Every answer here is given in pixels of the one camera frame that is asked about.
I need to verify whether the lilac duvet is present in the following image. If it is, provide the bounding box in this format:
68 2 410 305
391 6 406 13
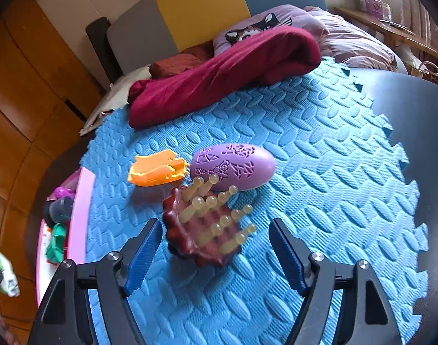
305 6 399 70

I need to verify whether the black padded panel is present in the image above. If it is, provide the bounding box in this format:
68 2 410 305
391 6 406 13
86 17 121 83

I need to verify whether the purple box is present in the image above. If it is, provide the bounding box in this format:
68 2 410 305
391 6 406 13
355 0 392 18

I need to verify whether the wooden desk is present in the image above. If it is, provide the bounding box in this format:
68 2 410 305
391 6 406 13
334 5 438 65

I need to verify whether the purple toy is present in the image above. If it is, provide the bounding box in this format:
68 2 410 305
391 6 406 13
54 186 76 202

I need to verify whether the orange plastic shell piece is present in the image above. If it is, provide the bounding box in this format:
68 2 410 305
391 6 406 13
128 151 190 187

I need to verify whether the grey yellow blue headboard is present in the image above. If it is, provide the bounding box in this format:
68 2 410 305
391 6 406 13
107 0 329 76

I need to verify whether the brown massage brush with pegs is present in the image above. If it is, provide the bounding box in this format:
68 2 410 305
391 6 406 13
162 174 258 268

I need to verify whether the blue foam puzzle mat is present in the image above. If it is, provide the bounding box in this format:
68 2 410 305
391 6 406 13
73 57 429 345

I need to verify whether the pink curtain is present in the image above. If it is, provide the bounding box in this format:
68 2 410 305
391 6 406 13
395 0 438 54

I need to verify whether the white cloth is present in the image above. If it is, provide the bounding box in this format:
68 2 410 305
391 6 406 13
79 65 152 136

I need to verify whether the green and white plug-in device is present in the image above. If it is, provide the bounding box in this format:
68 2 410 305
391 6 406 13
0 252 20 297

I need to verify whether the pink storage box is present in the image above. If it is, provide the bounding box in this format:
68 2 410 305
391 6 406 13
36 167 96 308

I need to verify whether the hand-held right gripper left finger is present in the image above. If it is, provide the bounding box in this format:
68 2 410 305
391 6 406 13
27 217 164 345

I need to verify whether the dark grey cup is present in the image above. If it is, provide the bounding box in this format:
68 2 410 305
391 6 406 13
43 198 74 227

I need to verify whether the white looped cable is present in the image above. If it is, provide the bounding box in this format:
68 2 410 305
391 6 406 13
412 59 438 80

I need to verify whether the rust red knitted cloth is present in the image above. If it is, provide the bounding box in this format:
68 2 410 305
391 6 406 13
149 45 214 80

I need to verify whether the maroon blanket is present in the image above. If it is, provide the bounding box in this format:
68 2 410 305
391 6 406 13
127 27 322 128

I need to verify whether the purple oval patterned brush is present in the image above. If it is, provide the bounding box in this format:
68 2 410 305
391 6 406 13
190 143 276 192

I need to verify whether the green translucent half-round container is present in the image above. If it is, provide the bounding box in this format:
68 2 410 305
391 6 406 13
45 223 68 264

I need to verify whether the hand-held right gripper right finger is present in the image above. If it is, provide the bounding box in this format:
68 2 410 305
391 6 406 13
268 217 404 345

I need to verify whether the purple pillow with animal print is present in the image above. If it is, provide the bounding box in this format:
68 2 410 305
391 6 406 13
212 4 329 56

